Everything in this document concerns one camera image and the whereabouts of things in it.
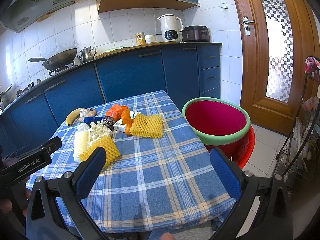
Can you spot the white electric kettle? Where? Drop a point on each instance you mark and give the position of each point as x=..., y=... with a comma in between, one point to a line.
x=171, y=27

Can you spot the steel wool scrubber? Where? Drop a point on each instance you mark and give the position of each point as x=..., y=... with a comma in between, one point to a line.
x=109, y=122

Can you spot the metal door handle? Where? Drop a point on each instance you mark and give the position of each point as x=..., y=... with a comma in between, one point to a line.
x=246, y=25

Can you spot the steel teapot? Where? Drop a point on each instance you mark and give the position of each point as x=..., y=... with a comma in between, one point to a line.
x=87, y=54

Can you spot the dark rice cooker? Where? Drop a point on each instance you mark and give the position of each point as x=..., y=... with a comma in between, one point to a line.
x=195, y=33

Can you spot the white medicine box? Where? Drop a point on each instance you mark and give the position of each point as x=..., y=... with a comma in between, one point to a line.
x=118, y=126

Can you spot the black wok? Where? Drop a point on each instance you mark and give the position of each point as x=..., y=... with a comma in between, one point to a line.
x=58, y=60

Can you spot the yellow food can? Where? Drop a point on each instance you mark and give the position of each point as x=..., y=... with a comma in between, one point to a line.
x=140, y=39

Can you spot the blue plaid tablecloth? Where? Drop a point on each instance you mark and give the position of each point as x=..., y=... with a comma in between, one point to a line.
x=158, y=183

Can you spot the red bin with green rim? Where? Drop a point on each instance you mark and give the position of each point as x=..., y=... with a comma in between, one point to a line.
x=216, y=122

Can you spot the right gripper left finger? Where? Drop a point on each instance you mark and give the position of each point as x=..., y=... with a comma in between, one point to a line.
x=44, y=218

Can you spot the blue kitchen base cabinets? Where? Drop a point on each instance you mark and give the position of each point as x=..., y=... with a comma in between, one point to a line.
x=184, y=71

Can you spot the ginger root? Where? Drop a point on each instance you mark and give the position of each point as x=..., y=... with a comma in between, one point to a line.
x=91, y=113

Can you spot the red plastic basin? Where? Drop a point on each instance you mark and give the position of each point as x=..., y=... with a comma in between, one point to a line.
x=240, y=151

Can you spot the wooden door with glass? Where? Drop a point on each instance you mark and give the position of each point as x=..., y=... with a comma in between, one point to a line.
x=283, y=35

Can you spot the range hood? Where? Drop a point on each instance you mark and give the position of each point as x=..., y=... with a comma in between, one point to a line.
x=22, y=13

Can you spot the blue plastic hook piece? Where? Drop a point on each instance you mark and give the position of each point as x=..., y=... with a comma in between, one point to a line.
x=92, y=119

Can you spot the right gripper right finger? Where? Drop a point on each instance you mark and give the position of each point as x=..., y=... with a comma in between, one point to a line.
x=273, y=219

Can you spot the orange mesh net scrap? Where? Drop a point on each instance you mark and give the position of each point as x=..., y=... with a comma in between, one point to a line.
x=127, y=121

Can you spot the person's left hand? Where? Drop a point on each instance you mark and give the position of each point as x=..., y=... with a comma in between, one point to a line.
x=6, y=205

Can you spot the orange plastic bag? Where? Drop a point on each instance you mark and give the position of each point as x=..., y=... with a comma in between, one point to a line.
x=116, y=111

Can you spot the white bowl on counter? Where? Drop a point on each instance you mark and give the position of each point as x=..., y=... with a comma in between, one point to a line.
x=150, y=39

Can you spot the yellow banana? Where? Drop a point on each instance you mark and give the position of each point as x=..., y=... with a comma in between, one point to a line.
x=71, y=117

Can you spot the yellow foam fruit net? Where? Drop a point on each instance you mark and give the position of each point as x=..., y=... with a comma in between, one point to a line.
x=147, y=126

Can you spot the black wire rack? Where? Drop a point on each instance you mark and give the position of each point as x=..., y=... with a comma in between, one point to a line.
x=296, y=160

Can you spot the garlic bulb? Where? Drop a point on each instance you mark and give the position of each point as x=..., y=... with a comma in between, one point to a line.
x=84, y=112

